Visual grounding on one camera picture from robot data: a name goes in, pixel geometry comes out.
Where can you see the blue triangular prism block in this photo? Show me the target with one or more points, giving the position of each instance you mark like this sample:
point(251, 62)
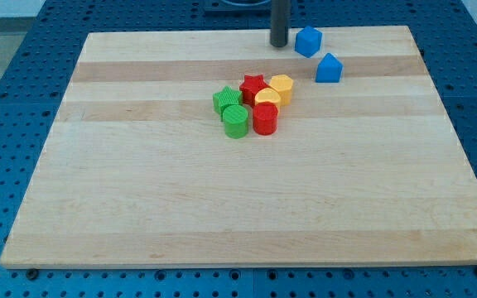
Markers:
point(329, 70)

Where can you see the red cylinder block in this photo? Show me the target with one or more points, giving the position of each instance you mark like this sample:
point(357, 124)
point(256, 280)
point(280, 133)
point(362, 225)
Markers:
point(265, 116)

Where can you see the red star block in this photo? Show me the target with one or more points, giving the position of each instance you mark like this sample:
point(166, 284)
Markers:
point(250, 86)

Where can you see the blue cube block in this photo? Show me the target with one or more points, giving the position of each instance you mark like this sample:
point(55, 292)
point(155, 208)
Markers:
point(308, 41)

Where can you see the yellow hexagon block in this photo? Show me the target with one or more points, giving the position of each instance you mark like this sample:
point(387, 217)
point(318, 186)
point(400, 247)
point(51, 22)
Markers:
point(283, 84)

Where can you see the light wooden board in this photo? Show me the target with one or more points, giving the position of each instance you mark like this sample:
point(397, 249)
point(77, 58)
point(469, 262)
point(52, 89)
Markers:
point(137, 172)

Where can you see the green cylinder block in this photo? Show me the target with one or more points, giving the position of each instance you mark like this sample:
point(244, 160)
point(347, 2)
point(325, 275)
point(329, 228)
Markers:
point(235, 118)

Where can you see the yellow heart block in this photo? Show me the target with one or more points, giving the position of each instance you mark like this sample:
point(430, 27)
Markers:
point(268, 95)

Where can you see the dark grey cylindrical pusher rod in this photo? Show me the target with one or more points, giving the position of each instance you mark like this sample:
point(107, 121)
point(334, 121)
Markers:
point(280, 22)

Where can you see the green star block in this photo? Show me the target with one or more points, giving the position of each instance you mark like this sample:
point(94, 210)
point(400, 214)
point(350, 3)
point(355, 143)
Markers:
point(225, 98)

